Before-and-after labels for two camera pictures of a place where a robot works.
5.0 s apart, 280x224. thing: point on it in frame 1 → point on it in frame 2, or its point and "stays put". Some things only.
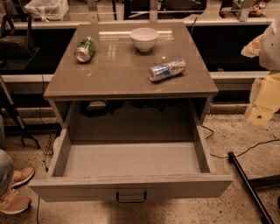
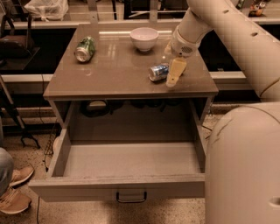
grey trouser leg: x=6 y=166 stays put
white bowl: x=143 y=38 stays put
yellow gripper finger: x=260 y=115 → x=177 y=68
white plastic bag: x=47 y=10 stays put
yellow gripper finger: x=253 y=48 → x=168 y=49
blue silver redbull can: x=163 y=71 stays put
